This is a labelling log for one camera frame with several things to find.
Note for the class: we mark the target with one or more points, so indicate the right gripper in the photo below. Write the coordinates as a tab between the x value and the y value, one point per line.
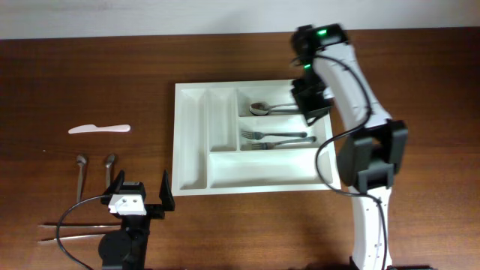
309	106

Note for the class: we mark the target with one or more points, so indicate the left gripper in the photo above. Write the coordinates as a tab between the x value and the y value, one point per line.
168	199

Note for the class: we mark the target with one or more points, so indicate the metal tablespoon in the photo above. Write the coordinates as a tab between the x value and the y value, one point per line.
273	112
263	108

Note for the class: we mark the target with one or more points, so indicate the metal fork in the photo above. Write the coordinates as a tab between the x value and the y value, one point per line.
273	145
255	135

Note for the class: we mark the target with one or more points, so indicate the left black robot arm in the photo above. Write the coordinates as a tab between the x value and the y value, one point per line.
125	248

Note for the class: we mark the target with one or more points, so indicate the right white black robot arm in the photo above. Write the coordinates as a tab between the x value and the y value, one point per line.
374	144

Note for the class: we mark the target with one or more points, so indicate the right small metal teaspoon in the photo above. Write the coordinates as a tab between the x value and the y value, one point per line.
109	163

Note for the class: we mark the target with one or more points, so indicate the small metal teaspoon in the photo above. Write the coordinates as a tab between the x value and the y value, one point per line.
109	163
82	162

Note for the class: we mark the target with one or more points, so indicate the left small metal teaspoon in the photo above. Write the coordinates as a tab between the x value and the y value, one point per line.
82	162

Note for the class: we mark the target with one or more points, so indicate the white plastic cutlery tray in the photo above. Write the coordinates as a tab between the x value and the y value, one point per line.
211	157

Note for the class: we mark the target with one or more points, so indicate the pink plastic knife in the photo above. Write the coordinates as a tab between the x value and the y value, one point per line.
91	128

